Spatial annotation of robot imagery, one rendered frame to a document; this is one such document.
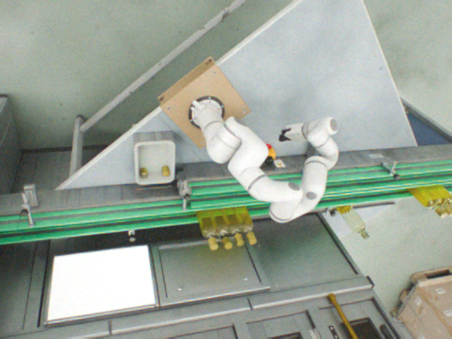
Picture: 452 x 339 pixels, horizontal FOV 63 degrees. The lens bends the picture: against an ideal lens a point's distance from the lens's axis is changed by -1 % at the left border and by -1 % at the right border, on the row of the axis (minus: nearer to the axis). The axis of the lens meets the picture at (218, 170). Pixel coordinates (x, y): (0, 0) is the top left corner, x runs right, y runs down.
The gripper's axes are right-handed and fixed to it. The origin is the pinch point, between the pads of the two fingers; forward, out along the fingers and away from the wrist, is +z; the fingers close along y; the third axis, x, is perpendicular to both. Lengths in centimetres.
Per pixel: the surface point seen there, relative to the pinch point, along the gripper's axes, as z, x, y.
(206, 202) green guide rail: 22.9, 35.5, 18.3
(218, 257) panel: 21, 58, 6
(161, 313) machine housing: 15, 85, 31
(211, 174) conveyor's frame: 21.9, 22.8, 19.8
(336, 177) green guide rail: -4.4, 7.7, -34.4
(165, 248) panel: 36, 59, 26
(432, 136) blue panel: -12, -44, -108
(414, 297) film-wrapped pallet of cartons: 129, 34, -366
